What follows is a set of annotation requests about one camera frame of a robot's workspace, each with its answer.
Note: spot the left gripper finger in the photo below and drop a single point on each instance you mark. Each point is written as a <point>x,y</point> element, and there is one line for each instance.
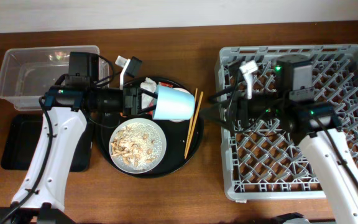
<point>149,93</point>
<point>146,110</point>

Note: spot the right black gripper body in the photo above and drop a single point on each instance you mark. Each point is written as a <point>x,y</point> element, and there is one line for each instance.
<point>242,101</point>

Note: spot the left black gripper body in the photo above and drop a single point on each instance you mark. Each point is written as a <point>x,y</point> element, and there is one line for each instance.
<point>129,99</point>

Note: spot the light blue cup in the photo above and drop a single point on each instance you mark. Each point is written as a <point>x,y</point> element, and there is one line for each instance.
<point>172,104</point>

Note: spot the wooden chopstick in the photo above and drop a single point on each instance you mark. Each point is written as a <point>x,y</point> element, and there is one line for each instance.
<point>196,117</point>
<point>190,127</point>

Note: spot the pink bowl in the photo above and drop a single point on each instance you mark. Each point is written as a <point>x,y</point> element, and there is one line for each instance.
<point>185,91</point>

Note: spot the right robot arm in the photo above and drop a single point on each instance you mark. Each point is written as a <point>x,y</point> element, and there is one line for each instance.
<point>313,126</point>

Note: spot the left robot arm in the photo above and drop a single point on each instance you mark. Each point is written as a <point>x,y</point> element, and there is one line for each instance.
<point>67,107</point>

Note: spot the grey dishwasher rack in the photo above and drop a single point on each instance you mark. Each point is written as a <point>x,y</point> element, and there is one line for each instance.
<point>265,164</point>

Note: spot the crumpled white napkin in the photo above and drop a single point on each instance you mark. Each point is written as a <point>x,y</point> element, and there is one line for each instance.
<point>150,86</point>

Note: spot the red snack wrapper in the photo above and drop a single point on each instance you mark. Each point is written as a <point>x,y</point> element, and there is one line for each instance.
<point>166,84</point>

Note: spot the grey plate with food scraps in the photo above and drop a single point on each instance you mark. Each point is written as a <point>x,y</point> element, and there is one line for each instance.
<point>137,146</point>

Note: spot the clear plastic bin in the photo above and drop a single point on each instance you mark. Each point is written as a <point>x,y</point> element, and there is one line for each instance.
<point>28,73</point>

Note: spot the black rectangular tray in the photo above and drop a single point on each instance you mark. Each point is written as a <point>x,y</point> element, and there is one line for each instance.
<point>23,137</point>

